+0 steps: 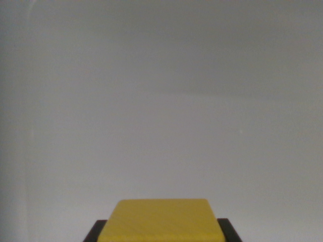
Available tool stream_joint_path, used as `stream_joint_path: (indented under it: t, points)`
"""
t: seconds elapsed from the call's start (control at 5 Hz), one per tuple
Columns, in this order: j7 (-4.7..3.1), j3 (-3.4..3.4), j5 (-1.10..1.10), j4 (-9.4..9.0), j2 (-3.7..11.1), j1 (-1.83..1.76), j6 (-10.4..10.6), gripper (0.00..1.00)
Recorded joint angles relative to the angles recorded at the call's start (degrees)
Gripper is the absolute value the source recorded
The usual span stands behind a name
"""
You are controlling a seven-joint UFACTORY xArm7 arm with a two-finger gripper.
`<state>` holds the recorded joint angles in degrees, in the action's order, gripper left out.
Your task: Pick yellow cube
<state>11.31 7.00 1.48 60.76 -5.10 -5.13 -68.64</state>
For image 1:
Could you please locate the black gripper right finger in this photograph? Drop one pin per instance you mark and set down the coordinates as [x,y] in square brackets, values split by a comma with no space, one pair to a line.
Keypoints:
[230,230]

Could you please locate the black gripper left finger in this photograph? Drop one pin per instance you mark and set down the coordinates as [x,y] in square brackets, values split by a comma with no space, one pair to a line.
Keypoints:
[96,230]

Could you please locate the yellow cube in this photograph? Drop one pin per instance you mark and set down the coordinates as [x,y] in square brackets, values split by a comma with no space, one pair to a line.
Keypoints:
[161,221]

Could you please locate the white plastic tray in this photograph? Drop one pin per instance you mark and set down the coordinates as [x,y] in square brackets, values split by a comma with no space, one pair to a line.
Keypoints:
[161,100]

